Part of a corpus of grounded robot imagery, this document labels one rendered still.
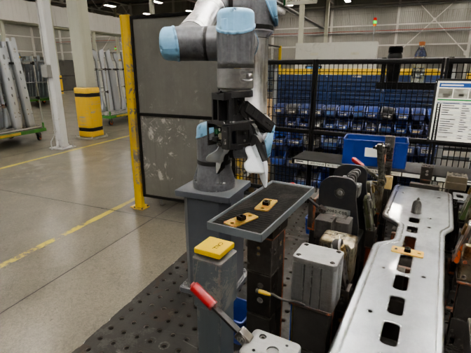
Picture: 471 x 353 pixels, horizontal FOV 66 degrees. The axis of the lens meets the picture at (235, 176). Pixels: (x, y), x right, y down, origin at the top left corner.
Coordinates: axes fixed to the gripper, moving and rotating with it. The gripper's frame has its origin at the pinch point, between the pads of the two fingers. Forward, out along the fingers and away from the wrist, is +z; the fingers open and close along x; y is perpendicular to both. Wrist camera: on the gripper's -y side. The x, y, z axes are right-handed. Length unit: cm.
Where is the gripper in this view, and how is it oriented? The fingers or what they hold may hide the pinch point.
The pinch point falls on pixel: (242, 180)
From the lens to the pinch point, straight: 82.0
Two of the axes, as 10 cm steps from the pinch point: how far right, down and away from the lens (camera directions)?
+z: 0.0, 9.6, 2.9
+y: -7.1, 2.0, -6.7
